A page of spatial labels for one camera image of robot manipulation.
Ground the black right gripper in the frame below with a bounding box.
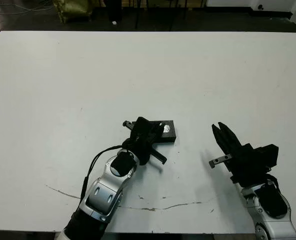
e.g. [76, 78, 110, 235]
[208, 121, 273, 189]

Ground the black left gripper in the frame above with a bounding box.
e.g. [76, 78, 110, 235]
[122, 119, 168, 166]

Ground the black box lid shiny window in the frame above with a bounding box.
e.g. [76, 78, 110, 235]
[151, 119, 178, 144]

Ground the green sack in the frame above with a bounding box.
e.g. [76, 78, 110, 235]
[52, 0, 93, 24]

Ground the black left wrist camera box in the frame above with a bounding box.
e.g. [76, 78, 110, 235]
[133, 116, 156, 138]

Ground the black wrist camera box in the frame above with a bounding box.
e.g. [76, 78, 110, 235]
[252, 143, 280, 174]
[133, 116, 156, 138]

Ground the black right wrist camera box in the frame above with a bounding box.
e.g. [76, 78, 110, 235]
[252, 143, 280, 174]

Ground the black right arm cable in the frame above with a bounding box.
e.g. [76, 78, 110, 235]
[264, 173, 281, 192]

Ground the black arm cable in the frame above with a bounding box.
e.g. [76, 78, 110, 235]
[79, 139, 135, 201]
[264, 173, 281, 192]

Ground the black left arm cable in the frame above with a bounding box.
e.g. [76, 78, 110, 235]
[79, 139, 135, 201]

